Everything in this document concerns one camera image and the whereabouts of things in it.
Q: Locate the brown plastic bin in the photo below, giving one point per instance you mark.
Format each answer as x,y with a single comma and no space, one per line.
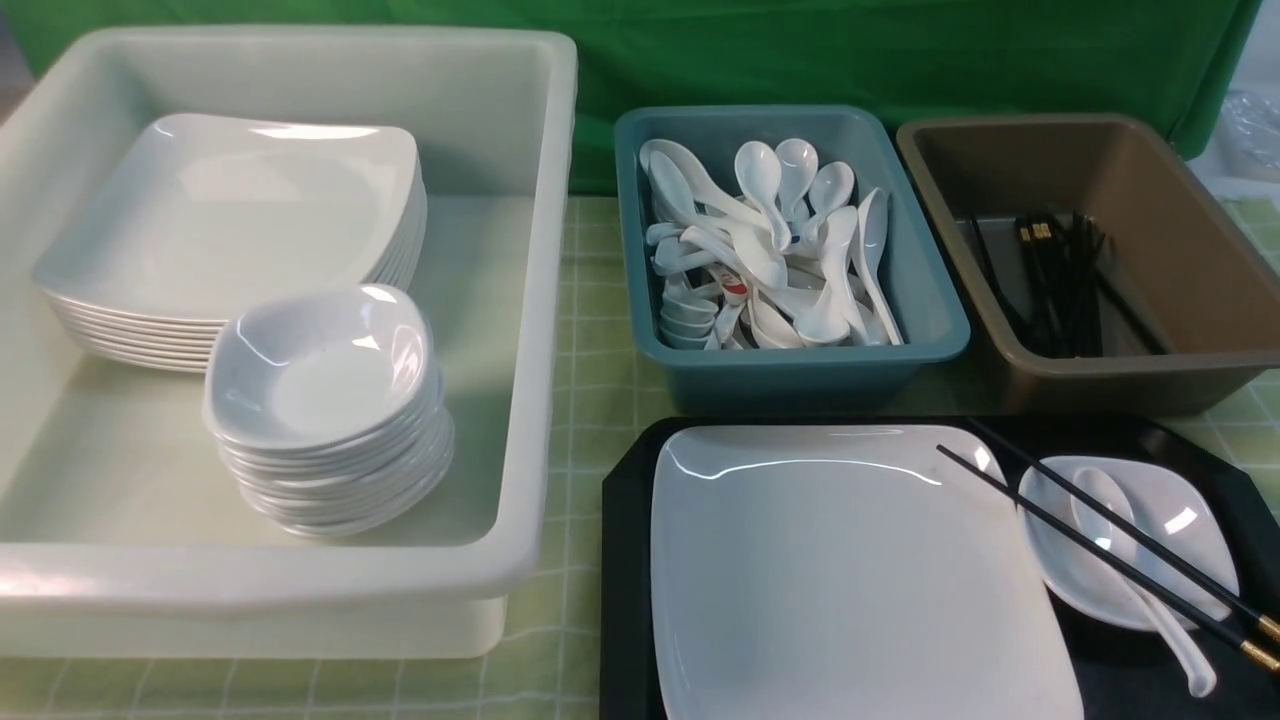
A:
1176,256

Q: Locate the stack of small white bowls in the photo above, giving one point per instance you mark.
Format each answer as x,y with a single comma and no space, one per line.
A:
329,409

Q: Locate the white square rice plate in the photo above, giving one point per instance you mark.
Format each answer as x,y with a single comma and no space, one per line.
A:
847,572

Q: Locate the large white plastic tub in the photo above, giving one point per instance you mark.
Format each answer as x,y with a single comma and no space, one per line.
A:
124,537

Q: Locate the bundle of black chopsticks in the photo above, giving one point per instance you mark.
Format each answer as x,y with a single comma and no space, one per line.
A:
1061,263

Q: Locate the teal plastic bin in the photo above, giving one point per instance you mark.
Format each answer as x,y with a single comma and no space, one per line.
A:
791,380

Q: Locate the black serving tray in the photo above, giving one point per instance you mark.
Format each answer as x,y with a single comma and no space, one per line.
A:
1122,674

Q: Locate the green checked tablecloth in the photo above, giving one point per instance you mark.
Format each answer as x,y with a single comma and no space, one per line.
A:
547,664

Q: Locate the green backdrop cloth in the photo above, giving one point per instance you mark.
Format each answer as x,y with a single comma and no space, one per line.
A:
1167,63

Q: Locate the pile of white soup spoons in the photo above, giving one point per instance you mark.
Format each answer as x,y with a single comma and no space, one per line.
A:
792,260

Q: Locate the stack of white square plates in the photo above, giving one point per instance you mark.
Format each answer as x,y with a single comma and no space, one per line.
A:
206,217

